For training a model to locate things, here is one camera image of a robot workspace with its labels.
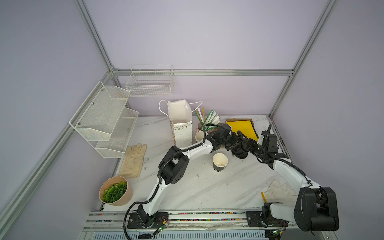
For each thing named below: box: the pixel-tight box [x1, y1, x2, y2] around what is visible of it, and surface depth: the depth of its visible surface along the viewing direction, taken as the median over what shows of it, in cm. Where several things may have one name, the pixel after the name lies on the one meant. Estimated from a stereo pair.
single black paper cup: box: [213, 152, 228, 172], surface depth 88 cm
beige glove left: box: [119, 143, 148, 178], surface depth 95 cm
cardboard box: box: [226, 118, 259, 141], surface depth 113 cm
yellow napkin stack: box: [226, 120, 258, 141], surface depth 113 cm
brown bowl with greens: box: [99, 176, 133, 207], surface depth 74 cm
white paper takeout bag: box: [158, 99, 204, 148], surface depth 92 cm
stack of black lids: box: [231, 146, 248, 159], surface depth 98 cm
